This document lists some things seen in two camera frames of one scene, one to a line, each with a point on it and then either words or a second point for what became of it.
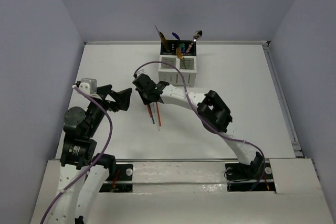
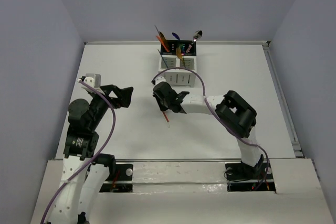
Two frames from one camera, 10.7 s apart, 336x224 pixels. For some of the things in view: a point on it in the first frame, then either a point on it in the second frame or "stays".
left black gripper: x=108 y=98 stays
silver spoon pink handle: x=197 y=35 stays
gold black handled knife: x=164 y=40 stays
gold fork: x=179 y=54 stays
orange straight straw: x=159 y=115 -> x=165 y=116
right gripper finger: x=145 y=96 -> x=162 y=105
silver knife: x=157 y=29 stays
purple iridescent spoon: x=176 y=35 stays
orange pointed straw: x=149 y=110 -> x=163 y=43
